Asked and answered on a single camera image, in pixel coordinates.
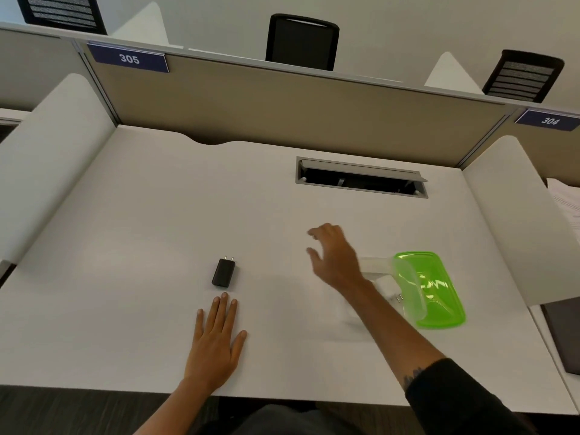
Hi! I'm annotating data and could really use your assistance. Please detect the white paper sheets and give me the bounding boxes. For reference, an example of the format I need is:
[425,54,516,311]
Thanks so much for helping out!
[545,177,580,234]

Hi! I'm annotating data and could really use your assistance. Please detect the person's right forearm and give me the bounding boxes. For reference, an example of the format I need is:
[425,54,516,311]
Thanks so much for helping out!
[346,280,537,435]

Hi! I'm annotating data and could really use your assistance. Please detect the black solid-back office chair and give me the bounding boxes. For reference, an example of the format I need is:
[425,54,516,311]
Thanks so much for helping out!
[265,13,340,72]

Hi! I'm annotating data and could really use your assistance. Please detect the blue number sign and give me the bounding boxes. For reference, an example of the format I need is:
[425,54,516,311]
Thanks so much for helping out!
[86,42,170,74]
[514,108,580,132]

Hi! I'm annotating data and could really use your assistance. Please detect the person's left hand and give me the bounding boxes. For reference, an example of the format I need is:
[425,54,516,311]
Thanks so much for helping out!
[183,292,248,395]

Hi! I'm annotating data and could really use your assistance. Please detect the person's grey trousers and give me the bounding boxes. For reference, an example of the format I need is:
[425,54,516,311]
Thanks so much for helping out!
[197,402,365,435]

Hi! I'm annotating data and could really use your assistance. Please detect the black power adapter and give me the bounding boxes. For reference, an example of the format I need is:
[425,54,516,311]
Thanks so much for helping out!
[211,256,237,288]

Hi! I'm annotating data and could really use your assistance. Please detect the beige desk partition panel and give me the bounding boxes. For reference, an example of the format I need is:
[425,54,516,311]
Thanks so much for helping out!
[460,103,580,188]
[0,21,93,113]
[72,40,519,169]

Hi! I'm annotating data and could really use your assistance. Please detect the white power adapter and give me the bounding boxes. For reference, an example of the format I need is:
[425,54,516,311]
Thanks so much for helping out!
[359,256,405,305]

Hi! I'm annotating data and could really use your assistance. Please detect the white desk side divider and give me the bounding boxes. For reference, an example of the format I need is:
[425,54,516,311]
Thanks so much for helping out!
[110,1,170,47]
[0,72,117,270]
[462,135,580,308]

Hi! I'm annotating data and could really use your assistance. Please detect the dark flat object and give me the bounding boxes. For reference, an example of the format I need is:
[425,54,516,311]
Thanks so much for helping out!
[540,296,580,377]

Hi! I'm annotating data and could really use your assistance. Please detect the grey desk cable box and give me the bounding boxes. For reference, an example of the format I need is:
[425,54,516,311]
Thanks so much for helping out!
[295,156,429,199]

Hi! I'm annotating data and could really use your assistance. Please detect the black mesh office chair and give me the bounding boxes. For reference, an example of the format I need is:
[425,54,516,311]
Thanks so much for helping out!
[15,0,108,36]
[482,49,566,104]

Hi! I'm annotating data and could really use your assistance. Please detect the person's right hand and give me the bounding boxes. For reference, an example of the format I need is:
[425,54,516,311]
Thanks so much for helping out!
[306,223,369,292]

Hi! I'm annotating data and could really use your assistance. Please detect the person's left forearm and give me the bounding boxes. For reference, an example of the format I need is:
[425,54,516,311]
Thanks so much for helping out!
[133,379,214,435]

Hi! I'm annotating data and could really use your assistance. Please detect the green translucent plastic container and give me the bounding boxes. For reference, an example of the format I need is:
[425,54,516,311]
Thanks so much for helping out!
[391,251,467,330]

